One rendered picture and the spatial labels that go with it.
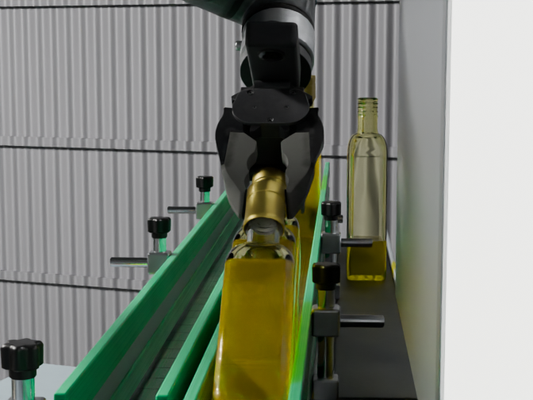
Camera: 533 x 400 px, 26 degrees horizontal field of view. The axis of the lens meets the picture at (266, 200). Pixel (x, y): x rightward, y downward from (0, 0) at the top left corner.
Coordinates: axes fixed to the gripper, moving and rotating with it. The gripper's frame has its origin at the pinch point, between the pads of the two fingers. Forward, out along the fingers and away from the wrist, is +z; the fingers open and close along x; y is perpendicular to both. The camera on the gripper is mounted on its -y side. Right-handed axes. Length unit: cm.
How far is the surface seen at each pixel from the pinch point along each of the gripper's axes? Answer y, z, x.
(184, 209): 63, -54, 19
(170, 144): 180, -183, 47
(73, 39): 162, -213, 79
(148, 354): 23.0, 0.8, 13.0
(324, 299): 12.3, 1.6, -5.1
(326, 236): 42, -31, -5
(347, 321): 14.0, 2.8, -7.3
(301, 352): 3.4, 13.6, -3.4
